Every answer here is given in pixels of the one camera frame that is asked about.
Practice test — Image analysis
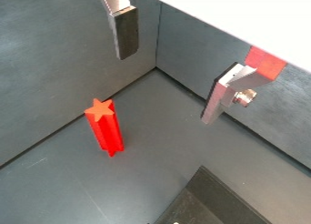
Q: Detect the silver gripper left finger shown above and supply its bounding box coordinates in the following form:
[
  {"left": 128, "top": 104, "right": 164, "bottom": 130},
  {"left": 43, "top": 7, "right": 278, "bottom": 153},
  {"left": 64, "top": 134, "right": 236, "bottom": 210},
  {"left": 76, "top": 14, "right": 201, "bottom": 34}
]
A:
[{"left": 101, "top": 0, "right": 139, "bottom": 60}]

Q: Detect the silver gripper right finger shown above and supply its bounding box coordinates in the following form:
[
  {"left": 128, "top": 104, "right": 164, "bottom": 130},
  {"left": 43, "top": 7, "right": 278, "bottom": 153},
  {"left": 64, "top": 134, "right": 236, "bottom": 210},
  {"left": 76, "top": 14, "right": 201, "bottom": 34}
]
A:
[{"left": 201, "top": 63, "right": 276, "bottom": 125}]

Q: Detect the red star-shaped peg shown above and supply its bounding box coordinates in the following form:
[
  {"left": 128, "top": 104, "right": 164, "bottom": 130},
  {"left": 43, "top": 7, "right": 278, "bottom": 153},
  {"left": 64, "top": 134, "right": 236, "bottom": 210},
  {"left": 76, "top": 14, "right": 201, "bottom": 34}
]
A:
[{"left": 84, "top": 98, "right": 124, "bottom": 157}]

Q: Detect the black shape board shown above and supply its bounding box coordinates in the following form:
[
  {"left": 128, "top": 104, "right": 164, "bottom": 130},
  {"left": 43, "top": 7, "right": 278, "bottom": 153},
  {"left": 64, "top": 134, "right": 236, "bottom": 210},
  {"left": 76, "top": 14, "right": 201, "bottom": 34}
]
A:
[{"left": 155, "top": 166, "right": 272, "bottom": 224}]

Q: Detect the red tape strip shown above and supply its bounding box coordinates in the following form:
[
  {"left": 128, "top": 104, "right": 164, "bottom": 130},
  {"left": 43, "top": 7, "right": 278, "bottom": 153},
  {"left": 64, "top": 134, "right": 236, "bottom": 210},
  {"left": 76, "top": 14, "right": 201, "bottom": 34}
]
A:
[{"left": 244, "top": 46, "right": 287, "bottom": 81}]

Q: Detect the grey bin enclosure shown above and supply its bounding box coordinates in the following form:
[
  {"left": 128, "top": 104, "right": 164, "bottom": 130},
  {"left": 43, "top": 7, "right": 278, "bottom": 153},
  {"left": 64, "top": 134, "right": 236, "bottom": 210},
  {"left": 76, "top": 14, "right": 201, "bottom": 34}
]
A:
[{"left": 0, "top": 0, "right": 311, "bottom": 224}]

